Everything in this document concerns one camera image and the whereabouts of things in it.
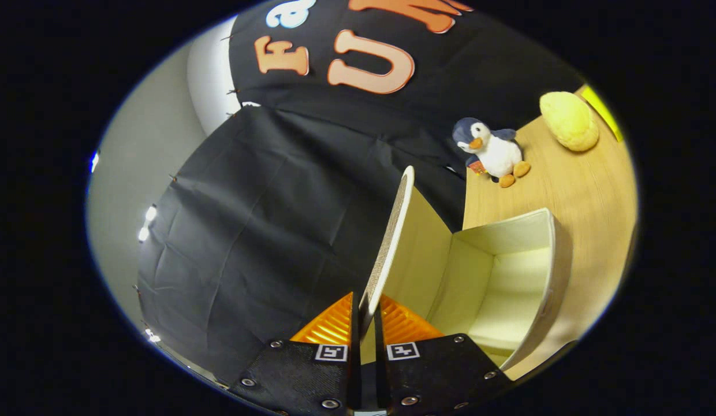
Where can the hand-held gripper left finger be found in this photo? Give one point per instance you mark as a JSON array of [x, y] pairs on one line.
[[355, 358]]

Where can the blue white penguin plush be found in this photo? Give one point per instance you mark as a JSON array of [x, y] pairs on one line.
[[491, 153]]

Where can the yellow book with red circle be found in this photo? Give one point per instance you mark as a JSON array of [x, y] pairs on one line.
[[603, 112]]

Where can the yellow bun plush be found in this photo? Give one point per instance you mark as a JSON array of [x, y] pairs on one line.
[[569, 121]]

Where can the cream fabric storage box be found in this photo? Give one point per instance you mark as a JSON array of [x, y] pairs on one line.
[[508, 277]]

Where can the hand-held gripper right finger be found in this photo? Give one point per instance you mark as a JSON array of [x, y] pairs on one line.
[[380, 370]]

